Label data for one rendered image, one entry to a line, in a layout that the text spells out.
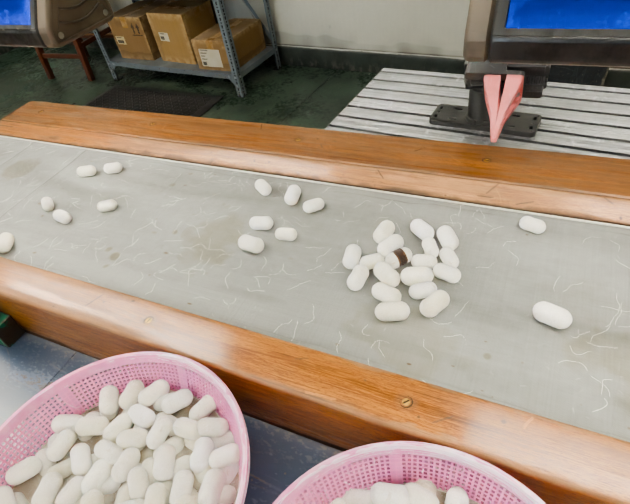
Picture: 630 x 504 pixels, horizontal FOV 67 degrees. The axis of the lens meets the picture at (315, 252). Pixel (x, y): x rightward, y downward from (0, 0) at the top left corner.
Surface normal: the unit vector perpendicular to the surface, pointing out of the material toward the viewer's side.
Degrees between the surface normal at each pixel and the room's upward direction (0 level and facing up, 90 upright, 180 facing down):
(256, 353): 0
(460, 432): 0
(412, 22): 90
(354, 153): 0
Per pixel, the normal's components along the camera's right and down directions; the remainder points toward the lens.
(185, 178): -0.14, -0.72
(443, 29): -0.49, 0.63
